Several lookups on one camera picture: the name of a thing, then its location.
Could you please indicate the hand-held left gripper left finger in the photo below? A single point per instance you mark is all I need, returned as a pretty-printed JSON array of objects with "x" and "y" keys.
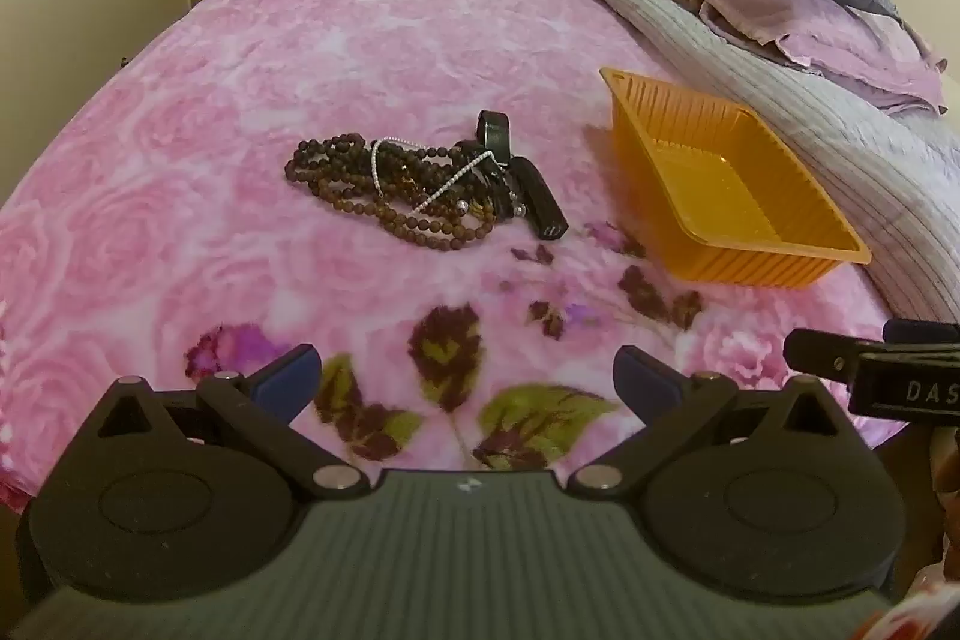
[{"x": 289, "y": 381}]

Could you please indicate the black hair clip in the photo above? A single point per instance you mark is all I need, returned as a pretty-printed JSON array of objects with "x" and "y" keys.
[{"x": 489, "y": 117}]

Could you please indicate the black cylindrical case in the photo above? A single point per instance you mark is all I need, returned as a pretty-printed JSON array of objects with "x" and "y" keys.
[{"x": 536, "y": 197}]

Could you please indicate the person's right forearm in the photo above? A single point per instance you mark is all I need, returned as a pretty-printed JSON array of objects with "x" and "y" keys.
[{"x": 951, "y": 535}]

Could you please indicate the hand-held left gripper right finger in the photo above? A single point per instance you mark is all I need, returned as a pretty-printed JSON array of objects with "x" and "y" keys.
[{"x": 645, "y": 385}]

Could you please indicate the folded purple towel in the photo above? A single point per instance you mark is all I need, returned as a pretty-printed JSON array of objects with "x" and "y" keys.
[{"x": 787, "y": 3}]

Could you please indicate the pink floral blanket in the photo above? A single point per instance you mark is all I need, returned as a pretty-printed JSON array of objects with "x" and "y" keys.
[{"x": 225, "y": 160}]

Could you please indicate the red white patterned clothing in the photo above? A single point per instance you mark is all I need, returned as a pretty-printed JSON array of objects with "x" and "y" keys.
[{"x": 922, "y": 610}]

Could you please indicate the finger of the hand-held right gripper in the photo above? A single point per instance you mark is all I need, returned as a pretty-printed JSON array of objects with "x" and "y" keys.
[
  {"x": 922, "y": 332},
  {"x": 817, "y": 355}
]

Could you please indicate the orange plastic tray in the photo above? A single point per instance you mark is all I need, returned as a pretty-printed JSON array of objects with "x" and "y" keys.
[{"x": 712, "y": 190}]

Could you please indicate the grey striped duvet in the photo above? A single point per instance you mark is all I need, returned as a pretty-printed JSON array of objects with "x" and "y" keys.
[{"x": 825, "y": 138}]

